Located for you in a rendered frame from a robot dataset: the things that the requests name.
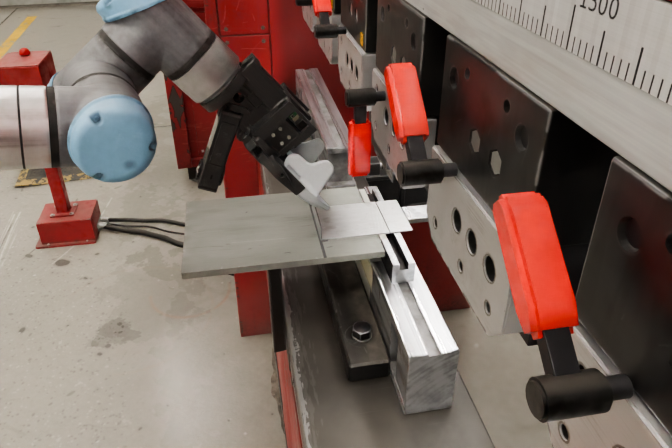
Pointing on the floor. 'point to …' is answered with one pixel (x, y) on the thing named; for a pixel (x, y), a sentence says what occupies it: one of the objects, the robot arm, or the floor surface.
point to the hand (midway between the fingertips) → (315, 194)
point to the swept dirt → (276, 388)
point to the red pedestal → (78, 218)
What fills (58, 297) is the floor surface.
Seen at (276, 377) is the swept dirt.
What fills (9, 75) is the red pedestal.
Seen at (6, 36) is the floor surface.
